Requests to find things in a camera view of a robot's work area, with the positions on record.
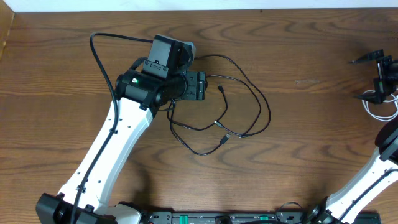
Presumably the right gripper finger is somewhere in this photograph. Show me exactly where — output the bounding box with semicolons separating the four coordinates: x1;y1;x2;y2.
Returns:
349;49;384;64
355;91;378;103

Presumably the white USB cable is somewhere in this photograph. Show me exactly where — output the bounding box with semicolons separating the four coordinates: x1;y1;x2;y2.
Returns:
361;89;398;123

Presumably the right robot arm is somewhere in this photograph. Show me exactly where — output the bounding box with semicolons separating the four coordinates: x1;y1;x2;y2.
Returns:
301;49;397;223

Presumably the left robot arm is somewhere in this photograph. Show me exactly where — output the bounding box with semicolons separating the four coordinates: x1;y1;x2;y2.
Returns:
35;34;206;223

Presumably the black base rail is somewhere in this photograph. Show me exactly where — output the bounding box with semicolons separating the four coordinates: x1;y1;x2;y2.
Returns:
105;201;382;224

